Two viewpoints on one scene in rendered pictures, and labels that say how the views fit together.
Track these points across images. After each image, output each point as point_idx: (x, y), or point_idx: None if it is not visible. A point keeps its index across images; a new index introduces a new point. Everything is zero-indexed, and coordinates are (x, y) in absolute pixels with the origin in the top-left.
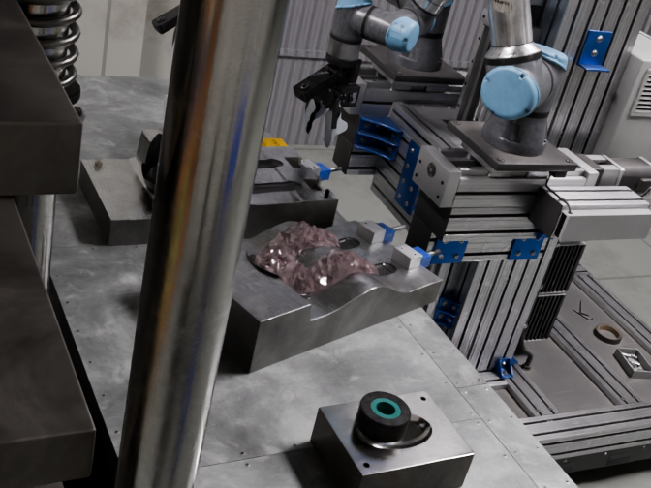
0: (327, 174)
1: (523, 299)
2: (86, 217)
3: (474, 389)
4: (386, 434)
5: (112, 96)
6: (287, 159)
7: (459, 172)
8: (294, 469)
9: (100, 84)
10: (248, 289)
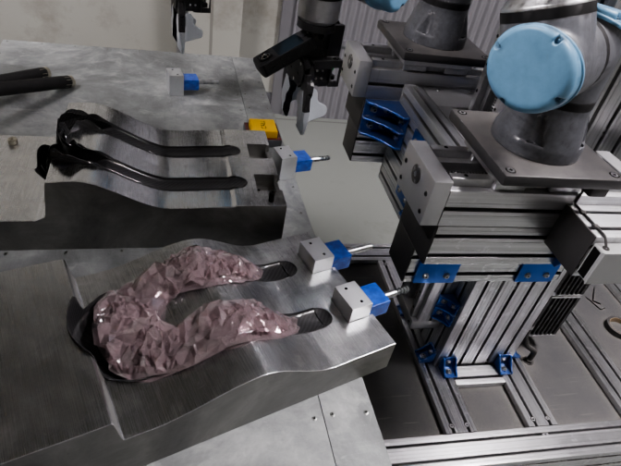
0: (309, 165)
1: (531, 304)
2: None
3: None
4: None
5: (126, 68)
6: (250, 146)
7: (449, 182)
8: None
9: (122, 56)
10: (16, 384)
